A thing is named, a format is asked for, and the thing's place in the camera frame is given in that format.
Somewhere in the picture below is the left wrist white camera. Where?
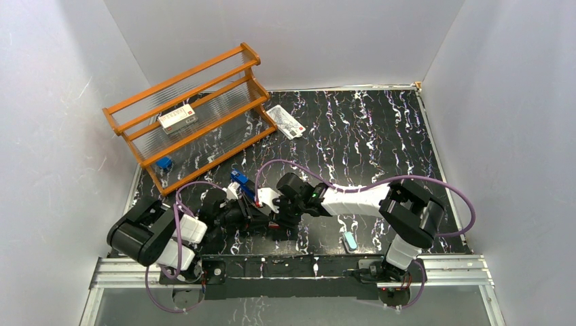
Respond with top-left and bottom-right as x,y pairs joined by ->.
225,182 -> 240,200

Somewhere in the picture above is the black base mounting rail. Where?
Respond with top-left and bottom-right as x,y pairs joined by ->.
160,254 -> 428,305

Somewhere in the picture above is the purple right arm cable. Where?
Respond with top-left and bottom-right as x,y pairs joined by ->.
253,159 -> 477,311

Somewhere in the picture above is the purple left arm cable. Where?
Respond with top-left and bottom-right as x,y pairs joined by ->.
143,181 -> 223,314

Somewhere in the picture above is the wrist white camera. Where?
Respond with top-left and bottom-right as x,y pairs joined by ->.
255,187 -> 281,213
225,182 -> 240,200

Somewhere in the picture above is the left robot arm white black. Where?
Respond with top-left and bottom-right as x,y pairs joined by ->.
106,189 -> 267,283

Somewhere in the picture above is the aluminium frame rail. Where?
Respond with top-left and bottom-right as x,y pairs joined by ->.
90,254 -> 494,288

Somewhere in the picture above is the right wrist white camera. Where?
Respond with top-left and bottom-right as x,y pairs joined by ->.
255,187 -> 281,213

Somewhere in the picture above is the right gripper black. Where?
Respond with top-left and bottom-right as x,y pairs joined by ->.
268,194 -> 305,231

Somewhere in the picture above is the white printed paper packet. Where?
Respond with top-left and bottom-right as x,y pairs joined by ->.
266,105 -> 306,140

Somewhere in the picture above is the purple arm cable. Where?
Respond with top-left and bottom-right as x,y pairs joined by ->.
253,159 -> 477,311
143,181 -> 223,314

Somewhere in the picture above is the teal eraser-like small object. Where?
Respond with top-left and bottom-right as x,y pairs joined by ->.
342,232 -> 358,253

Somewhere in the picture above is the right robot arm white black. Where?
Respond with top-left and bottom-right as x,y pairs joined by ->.
256,173 -> 446,283

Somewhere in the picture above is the orange wooden shelf rack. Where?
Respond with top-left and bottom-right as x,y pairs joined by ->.
103,42 -> 278,196

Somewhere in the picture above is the white box on shelf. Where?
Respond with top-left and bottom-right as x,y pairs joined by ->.
158,104 -> 198,134

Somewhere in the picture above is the small blue object under shelf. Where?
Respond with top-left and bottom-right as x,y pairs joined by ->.
155,156 -> 174,173

